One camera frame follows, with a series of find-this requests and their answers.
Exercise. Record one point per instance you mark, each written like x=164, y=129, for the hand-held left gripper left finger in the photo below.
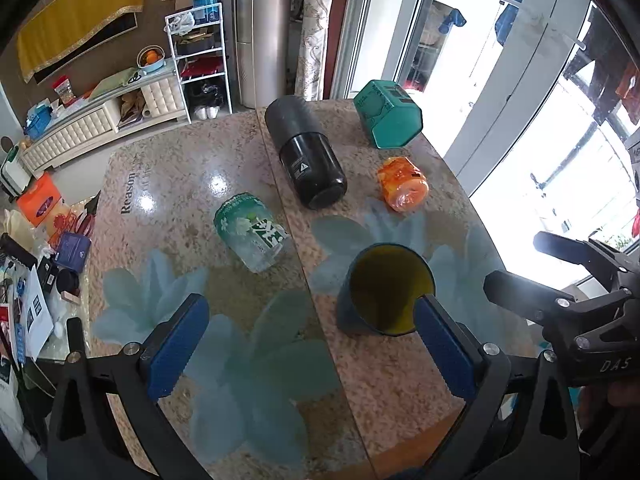
x=176, y=344

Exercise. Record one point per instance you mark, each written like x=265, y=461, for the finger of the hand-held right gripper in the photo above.
x=565, y=246
x=525, y=295

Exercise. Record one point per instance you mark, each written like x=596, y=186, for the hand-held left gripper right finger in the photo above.
x=444, y=349

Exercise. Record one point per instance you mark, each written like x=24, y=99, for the dark blue cup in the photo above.
x=385, y=292

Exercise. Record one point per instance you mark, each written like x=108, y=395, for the person's right hand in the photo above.
x=612, y=412

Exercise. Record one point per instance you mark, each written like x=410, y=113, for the black round container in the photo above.
x=68, y=285

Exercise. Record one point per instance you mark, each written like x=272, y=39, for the green drink can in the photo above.
x=252, y=232

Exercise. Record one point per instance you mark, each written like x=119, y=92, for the navy blue small box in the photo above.
x=72, y=251

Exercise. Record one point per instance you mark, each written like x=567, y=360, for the white paper sheet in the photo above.
x=36, y=312

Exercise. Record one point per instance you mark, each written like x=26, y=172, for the orange plastic jar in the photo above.
x=404, y=183

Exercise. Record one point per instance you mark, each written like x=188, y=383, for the orange tissue box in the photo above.
x=41, y=202

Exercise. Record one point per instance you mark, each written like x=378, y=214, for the green hexagonal tin box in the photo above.
x=389, y=114

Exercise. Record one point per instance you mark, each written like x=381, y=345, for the black thermos bottle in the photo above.
x=305, y=152

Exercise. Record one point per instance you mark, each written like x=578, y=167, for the white tufted cabinet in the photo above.
x=102, y=120

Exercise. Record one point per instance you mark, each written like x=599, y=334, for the hanging blue garment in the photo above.
x=511, y=7

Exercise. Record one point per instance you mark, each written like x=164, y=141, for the blue plastic basket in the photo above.
x=38, y=121

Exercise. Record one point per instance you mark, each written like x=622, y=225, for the red lidded snack jar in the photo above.
x=63, y=90

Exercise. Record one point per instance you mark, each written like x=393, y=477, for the white metal shelf rack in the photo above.
x=200, y=65

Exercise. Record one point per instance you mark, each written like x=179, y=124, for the bowl of oranges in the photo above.
x=150, y=58

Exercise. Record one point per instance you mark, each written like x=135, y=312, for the silver standing air conditioner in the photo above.
x=262, y=32

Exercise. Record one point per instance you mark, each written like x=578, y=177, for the patterned curtain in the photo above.
x=316, y=30

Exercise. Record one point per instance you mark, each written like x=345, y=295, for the yellow cloth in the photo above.
x=80, y=15

